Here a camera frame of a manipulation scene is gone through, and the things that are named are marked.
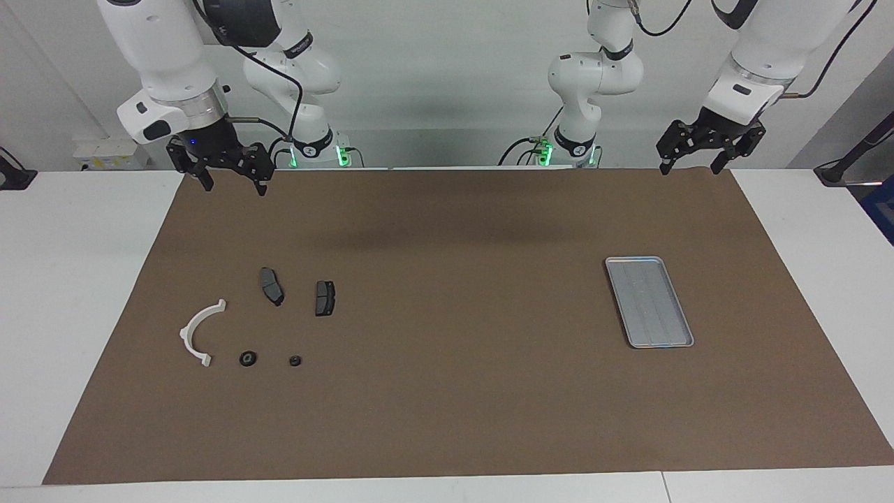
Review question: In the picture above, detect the black clamp mount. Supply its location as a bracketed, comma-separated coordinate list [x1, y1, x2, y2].
[0, 147, 37, 191]

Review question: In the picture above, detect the black camera stand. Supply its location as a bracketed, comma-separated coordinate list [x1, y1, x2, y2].
[814, 112, 894, 188]

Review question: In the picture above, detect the silver metal tray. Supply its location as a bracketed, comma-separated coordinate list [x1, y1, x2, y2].
[605, 256, 695, 349]

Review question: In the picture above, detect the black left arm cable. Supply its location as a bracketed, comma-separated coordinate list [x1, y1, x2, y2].
[629, 0, 881, 100]

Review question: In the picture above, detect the white semicircular plastic bracket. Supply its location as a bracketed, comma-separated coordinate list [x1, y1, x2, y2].
[179, 298, 228, 368]

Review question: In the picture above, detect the blue object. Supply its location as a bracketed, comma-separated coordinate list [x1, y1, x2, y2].
[860, 175, 894, 245]

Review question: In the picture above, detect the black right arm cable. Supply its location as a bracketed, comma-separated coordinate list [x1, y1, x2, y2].
[192, 0, 305, 158]

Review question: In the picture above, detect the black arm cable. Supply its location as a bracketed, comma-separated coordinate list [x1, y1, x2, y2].
[192, 0, 305, 158]
[629, 0, 881, 100]

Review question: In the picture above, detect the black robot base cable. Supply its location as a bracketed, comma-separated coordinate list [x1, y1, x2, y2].
[497, 101, 565, 167]
[265, 136, 294, 170]

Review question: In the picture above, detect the long dark brake pad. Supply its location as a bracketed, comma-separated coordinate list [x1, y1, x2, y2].
[259, 267, 286, 307]

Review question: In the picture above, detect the white power box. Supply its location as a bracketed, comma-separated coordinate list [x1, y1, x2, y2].
[72, 135, 151, 172]

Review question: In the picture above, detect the brown table mat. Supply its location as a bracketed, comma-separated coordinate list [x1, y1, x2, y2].
[42, 168, 894, 486]

